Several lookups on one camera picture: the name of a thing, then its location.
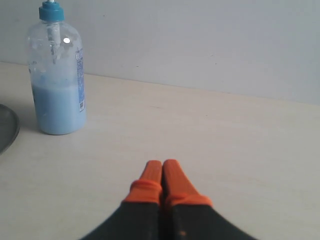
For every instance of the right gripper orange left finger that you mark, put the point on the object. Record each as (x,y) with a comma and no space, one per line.
(137,217)

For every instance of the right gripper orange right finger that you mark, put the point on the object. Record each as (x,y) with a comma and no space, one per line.
(191,214)

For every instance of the blue pump soap bottle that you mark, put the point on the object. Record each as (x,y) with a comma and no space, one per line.
(56,66)

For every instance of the round steel plate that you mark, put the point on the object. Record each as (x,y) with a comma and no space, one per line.
(9,127)

